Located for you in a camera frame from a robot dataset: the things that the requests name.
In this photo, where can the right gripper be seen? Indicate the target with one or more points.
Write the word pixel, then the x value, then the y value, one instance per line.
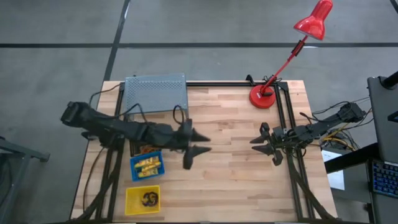
pixel 280 135

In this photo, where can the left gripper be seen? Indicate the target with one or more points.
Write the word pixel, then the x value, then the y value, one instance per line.
pixel 177 138

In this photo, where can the black mesh basket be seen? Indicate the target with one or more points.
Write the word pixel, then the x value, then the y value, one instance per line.
pixel 133 151

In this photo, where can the blue plastic basket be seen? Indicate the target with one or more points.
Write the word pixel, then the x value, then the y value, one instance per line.
pixel 133 168

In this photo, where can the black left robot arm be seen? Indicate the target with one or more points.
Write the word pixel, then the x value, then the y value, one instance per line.
pixel 109 124

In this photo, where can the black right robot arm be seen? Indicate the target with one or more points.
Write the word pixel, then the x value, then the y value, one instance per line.
pixel 323 124

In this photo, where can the red desk lamp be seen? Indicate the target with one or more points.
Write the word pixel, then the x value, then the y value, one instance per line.
pixel 262 98

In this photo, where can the black desk beam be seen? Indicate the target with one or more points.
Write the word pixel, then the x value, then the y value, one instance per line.
pixel 351 158

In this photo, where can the grey perforated metal shelf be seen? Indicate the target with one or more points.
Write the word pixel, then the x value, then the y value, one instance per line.
pixel 155 93

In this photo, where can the white paper sheet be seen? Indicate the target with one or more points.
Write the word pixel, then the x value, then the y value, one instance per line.
pixel 337 180

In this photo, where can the yellow plastic basket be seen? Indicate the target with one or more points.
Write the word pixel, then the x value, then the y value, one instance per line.
pixel 135 202

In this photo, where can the grey side table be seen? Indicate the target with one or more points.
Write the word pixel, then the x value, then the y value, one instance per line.
pixel 382 124

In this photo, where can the backlit black keyboard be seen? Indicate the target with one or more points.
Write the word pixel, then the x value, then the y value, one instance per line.
pixel 387 179

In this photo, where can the black pole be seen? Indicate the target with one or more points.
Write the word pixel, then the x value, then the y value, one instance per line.
pixel 390 81

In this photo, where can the grey metal stand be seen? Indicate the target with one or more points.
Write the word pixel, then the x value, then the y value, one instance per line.
pixel 18 152

